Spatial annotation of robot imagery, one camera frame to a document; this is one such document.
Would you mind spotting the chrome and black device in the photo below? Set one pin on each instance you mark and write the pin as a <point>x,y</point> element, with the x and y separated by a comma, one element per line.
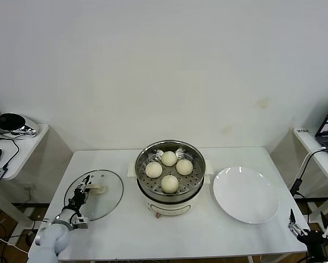
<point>7,122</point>

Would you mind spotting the glass pot lid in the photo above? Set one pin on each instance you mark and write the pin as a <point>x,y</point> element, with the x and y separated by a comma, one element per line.
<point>109,202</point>

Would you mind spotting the white side table with devices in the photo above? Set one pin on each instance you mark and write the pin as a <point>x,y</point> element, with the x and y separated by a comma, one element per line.
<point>29,148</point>

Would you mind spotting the white side table with laptop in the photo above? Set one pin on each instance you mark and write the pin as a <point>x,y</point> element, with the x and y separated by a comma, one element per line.
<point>324,165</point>

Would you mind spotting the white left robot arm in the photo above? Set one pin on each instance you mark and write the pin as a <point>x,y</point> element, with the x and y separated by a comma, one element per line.
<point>54,241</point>

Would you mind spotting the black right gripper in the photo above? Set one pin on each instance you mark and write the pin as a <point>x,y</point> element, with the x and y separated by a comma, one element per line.
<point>315,241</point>

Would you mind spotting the white round plate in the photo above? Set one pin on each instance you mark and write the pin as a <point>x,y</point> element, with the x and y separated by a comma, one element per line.
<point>246,194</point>

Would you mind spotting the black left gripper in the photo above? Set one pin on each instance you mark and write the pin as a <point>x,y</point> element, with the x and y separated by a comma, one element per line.
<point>76,199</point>

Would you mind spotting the perforated steel steamer basket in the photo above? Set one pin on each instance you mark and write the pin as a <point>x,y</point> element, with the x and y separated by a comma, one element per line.
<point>142,164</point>

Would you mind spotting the small printed table label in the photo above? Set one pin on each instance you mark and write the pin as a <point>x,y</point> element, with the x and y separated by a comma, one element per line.
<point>303,131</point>

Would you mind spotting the white steamed baozi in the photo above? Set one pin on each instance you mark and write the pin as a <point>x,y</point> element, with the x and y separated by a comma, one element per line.
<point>169,183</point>
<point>153,169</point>
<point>184,167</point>
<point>169,158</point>

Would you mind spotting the cream electric cooker pot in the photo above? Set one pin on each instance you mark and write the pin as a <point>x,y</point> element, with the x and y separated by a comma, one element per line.
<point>169,205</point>

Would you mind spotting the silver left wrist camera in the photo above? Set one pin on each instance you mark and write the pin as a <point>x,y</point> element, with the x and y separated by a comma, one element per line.
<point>80,222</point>

